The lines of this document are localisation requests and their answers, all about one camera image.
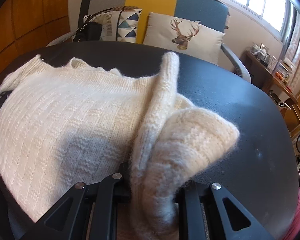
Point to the triangle pattern cushion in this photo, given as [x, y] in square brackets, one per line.
[117, 24]

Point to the grey yellow blue sofa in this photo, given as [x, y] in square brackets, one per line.
[211, 13]

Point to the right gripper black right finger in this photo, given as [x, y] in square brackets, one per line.
[212, 212]

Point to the wooden side table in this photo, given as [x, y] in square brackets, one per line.
[271, 77]

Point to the black leather handbag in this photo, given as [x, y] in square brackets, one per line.
[90, 31]

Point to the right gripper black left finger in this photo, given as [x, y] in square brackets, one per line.
[85, 211]

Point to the deer print cushion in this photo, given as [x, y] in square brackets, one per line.
[183, 36]

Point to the cream knitted sweater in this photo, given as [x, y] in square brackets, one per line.
[79, 123]

